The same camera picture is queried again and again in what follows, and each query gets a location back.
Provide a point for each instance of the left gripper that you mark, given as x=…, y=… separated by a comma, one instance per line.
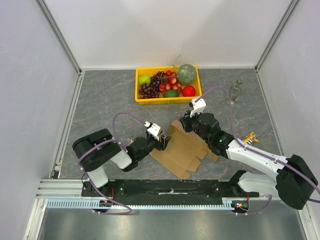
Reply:
x=162, y=146

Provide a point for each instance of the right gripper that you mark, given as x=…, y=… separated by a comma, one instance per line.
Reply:
x=187, y=121

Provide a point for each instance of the brown cardboard box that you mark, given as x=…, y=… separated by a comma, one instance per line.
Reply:
x=183, y=153

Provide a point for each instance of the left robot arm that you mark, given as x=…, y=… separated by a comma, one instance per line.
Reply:
x=95, y=149

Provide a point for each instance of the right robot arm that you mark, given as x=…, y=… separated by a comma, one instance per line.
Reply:
x=288, y=177

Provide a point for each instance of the red tomato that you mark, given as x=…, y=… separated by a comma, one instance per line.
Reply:
x=189, y=91

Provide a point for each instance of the clear glass bottle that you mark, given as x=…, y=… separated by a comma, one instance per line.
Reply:
x=235, y=91

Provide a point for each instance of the yellow candy bag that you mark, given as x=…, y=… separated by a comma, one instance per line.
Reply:
x=251, y=138

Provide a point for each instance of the green avocado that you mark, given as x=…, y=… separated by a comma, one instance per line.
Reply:
x=171, y=93

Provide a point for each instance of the yellow plastic tray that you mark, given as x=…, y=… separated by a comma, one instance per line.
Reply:
x=150, y=71

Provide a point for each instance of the red cherry bunch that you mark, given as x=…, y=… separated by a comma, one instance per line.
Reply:
x=169, y=81

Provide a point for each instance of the green netted melon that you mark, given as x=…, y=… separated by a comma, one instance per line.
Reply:
x=186, y=74

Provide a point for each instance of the dark purple grape bunch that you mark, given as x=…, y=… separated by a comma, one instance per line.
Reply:
x=147, y=91

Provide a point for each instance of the green apple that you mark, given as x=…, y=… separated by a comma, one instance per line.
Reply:
x=144, y=79

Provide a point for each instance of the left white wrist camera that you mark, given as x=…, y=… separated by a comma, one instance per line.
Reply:
x=153, y=129

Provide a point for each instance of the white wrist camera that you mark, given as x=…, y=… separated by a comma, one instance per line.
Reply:
x=153, y=129
x=197, y=104

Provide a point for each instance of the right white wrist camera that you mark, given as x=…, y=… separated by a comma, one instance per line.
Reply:
x=197, y=104

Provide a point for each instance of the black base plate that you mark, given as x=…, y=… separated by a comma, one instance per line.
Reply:
x=129, y=187

